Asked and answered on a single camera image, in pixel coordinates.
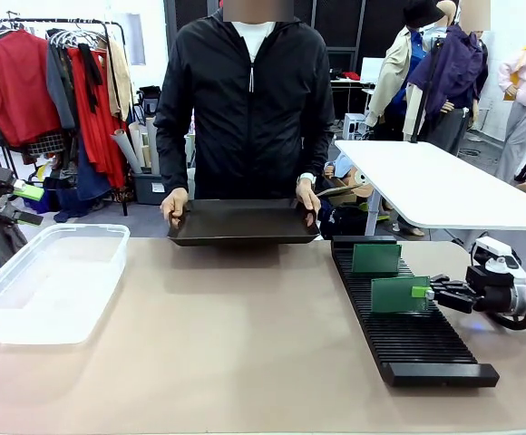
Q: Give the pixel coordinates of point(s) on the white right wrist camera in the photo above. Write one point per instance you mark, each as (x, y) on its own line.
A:
(494, 247)

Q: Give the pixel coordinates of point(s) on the person's left forearm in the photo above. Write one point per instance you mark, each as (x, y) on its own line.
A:
(319, 145)

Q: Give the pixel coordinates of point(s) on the person's right forearm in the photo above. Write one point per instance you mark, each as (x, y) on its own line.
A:
(172, 158)

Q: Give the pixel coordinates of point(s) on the beige coat mannequin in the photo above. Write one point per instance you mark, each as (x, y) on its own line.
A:
(392, 81)

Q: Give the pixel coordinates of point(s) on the tall beige paper roll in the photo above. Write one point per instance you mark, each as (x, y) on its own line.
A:
(152, 145)

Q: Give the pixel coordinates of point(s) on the white table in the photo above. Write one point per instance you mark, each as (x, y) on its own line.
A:
(426, 181)

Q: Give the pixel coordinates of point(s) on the beige hanging garment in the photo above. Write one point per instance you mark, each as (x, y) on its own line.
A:
(120, 81)

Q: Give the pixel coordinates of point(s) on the person's left hand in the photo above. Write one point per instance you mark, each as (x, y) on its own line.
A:
(308, 195)

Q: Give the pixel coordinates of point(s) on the person's right hand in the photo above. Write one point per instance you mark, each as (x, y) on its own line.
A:
(175, 206)

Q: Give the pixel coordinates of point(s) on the purple jacket mannequin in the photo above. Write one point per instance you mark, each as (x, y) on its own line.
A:
(453, 72)

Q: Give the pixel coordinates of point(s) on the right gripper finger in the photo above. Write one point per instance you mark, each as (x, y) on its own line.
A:
(449, 283)
(420, 292)

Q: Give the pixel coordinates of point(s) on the grey storage bin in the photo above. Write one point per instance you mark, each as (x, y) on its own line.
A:
(149, 188)

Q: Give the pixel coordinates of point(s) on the black garment rack frame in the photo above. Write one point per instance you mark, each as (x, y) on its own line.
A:
(113, 113)

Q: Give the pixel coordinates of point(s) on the black scarf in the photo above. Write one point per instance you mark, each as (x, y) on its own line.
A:
(91, 77)

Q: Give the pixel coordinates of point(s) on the black slotted PCB rack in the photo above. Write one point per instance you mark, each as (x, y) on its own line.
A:
(408, 340)

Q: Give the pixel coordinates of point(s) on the white wristwatch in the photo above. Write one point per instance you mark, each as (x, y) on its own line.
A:
(307, 177)

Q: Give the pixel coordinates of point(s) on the person in black jacket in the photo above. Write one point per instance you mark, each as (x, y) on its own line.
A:
(245, 118)

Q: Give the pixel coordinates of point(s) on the black bucket hat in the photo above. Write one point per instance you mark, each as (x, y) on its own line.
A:
(421, 13)

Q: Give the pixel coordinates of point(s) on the black stand pole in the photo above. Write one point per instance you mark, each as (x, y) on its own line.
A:
(426, 90)

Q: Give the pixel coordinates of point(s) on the grey hanging garment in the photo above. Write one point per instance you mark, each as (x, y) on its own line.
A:
(60, 90)

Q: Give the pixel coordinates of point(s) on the dark brown serving tray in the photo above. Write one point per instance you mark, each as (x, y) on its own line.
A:
(240, 224)

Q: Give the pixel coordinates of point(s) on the blue denim garment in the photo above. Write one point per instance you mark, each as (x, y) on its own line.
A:
(88, 181)

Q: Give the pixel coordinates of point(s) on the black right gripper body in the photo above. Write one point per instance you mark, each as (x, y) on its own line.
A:
(492, 292)

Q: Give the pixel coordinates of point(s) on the green circuit board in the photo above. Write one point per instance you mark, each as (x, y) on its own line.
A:
(375, 258)
(392, 296)

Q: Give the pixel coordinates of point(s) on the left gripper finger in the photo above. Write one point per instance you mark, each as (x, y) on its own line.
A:
(29, 191)
(27, 218)

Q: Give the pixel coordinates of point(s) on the white undershirt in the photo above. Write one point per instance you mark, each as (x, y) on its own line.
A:
(253, 38)

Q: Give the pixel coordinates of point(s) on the grey paper roll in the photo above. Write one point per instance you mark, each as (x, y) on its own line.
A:
(127, 151)

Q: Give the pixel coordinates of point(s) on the clear plastic storage box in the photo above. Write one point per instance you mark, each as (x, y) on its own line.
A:
(50, 290)

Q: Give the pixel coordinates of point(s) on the white computer tower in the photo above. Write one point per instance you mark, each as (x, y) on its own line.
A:
(354, 127)

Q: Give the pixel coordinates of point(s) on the red dress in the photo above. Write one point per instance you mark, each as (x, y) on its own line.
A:
(100, 136)

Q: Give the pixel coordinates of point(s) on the red shirt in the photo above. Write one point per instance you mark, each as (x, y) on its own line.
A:
(22, 90)

